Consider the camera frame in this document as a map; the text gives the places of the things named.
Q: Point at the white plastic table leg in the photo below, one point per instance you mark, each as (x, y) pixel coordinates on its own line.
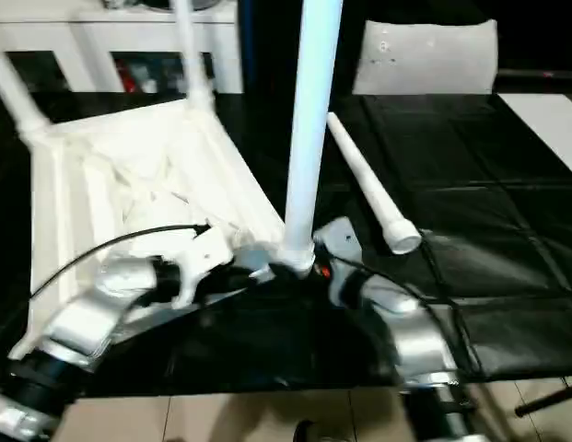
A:
(373, 184)
(16, 92)
(313, 115)
(193, 55)

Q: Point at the white plastic table top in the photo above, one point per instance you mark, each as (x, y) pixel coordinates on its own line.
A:
(129, 175)

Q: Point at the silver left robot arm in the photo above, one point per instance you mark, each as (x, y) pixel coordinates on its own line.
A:
(83, 317)

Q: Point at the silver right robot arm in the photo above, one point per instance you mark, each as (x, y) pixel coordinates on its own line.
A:
(414, 331)

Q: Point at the black work mat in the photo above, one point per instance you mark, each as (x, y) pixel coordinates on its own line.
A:
(497, 207)

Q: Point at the red packet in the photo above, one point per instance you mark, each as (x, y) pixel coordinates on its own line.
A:
(128, 80)

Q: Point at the black cabinet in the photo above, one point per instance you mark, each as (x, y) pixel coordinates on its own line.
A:
(271, 46)

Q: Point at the white chair back panel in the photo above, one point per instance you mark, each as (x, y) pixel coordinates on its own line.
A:
(428, 60)

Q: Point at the black metal stand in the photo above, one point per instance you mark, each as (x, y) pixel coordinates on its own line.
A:
(550, 400)

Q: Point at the white sheet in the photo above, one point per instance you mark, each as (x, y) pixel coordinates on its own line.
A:
(548, 124)

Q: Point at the white cabinet with glass doors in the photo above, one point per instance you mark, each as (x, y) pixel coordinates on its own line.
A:
(83, 32)

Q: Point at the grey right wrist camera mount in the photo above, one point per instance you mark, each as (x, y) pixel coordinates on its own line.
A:
(338, 239)

